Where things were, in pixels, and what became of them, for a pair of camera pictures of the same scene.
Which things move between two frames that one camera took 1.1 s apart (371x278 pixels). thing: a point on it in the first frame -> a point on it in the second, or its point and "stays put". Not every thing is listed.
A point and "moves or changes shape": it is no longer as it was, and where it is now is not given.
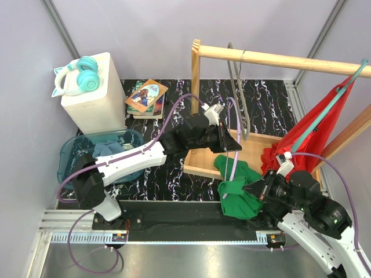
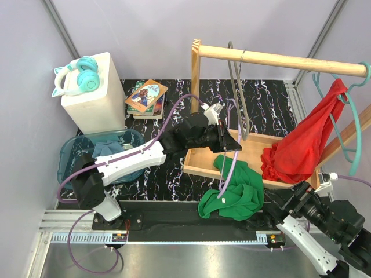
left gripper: (225, 141) stays put
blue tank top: (106, 148) stays put
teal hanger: (339, 92) -> (346, 94)
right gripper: (261, 189) -> (298, 197)
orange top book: (144, 97) stays put
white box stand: (103, 110) stays put
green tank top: (237, 201) moves or changes shape
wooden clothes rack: (201, 163) stays put
